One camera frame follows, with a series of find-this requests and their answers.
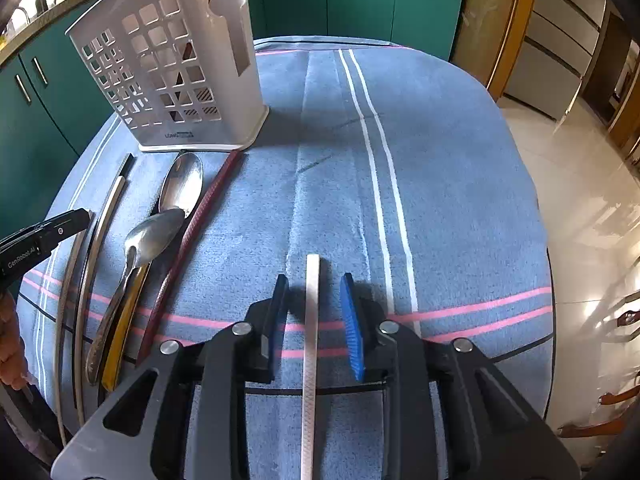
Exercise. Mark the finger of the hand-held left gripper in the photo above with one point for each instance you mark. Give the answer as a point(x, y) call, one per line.
point(67, 222)

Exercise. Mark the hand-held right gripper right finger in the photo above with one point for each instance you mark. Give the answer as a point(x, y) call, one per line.
point(352, 330)

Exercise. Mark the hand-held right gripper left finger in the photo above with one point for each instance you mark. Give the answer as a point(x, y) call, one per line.
point(272, 330)

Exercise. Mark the white chopstick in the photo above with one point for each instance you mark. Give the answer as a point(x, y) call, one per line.
point(311, 360)

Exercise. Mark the maroon chopstick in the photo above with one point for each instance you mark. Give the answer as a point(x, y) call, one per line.
point(200, 215)
point(189, 52)

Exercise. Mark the white plastic utensil holder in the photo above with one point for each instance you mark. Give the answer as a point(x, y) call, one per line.
point(250, 105)

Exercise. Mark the person's left hand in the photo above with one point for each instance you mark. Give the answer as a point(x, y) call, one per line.
point(10, 345)

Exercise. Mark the blue striped cloth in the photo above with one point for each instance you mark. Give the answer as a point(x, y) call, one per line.
point(450, 185)

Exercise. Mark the dark kitchen countertop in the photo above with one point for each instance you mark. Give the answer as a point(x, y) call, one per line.
point(50, 17)

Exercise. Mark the wooden chair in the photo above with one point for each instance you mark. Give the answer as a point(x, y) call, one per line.
point(590, 429)

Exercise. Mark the green lower kitchen cabinets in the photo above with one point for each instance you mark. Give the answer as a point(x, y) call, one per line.
point(350, 0)

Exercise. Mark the wooden framed glass sliding door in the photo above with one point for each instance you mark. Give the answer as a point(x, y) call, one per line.
point(520, 20)

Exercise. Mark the silver refrigerator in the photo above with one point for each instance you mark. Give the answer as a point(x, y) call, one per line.
point(555, 35)

